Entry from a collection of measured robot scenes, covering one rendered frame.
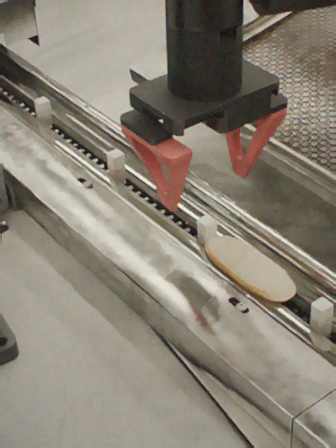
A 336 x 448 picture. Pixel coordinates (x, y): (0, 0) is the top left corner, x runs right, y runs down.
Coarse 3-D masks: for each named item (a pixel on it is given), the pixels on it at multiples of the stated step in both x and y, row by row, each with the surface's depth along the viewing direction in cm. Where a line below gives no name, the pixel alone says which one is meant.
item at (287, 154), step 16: (256, 16) 96; (272, 16) 97; (320, 16) 96; (256, 32) 96; (272, 32) 96; (288, 32) 95; (320, 32) 94; (256, 48) 94; (304, 48) 92; (272, 64) 91; (320, 64) 90; (320, 80) 88; (304, 96) 86; (320, 96) 86; (304, 112) 85; (320, 112) 84; (240, 128) 84; (272, 144) 80; (320, 144) 81; (288, 160) 80; (304, 160) 78; (320, 160) 79; (320, 176) 77
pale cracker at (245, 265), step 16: (208, 240) 77; (224, 240) 76; (224, 256) 74; (240, 256) 74; (256, 256) 74; (224, 272) 74; (240, 272) 73; (256, 272) 72; (272, 272) 72; (256, 288) 71; (272, 288) 71; (288, 288) 71
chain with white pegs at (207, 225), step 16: (16, 96) 102; (32, 112) 99; (48, 112) 95; (80, 144) 93; (96, 160) 91; (112, 160) 85; (144, 192) 85; (160, 208) 84; (208, 224) 76; (288, 304) 72; (320, 304) 67; (304, 320) 71; (320, 320) 68
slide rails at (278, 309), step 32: (0, 64) 107; (0, 96) 100; (32, 96) 100; (96, 128) 93; (128, 160) 88; (128, 192) 84; (160, 224) 80; (224, 224) 79; (320, 288) 72; (288, 320) 69
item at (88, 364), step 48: (48, 240) 84; (0, 288) 79; (48, 288) 78; (96, 288) 78; (48, 336) 73; (96, 336) 73; (144, 336) 73; (0, 384) 69; (48, 384) 69; (96, 384) 69; (144, 384) 69; (192, 384) 68; (0, 432) 66; (48, 432) 65; (96, 432) 65; (144, 432) 65; (192, 432) 65
